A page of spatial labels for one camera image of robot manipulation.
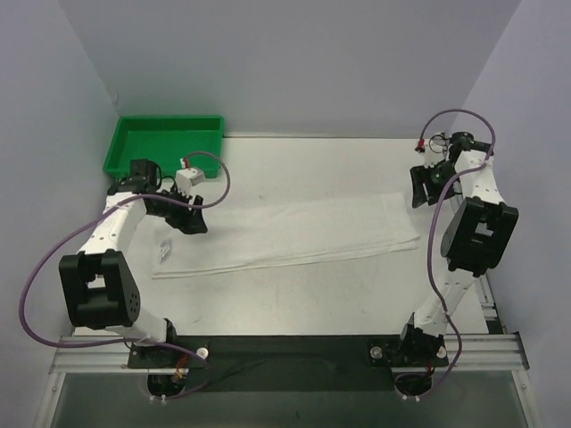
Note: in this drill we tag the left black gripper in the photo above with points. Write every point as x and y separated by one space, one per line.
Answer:
179 209

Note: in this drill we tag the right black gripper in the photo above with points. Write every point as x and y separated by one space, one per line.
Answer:
429 182

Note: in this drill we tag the white towel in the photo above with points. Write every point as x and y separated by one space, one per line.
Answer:
279 235

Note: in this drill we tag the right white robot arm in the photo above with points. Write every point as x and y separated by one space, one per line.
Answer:
472 243

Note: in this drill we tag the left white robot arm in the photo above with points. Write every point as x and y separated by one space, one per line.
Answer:
99 289

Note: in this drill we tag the green plastic tray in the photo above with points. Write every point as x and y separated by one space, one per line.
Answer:
165 140

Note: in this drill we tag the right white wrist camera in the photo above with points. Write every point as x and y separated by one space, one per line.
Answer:
433 149

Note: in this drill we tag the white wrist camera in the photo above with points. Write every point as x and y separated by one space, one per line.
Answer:
433 149
187 177

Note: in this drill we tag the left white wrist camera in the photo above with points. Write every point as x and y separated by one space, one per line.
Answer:
187 177

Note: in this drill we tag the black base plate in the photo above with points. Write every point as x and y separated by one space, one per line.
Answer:
345 363

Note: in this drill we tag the aluminium frame rail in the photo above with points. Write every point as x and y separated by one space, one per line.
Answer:
480 352

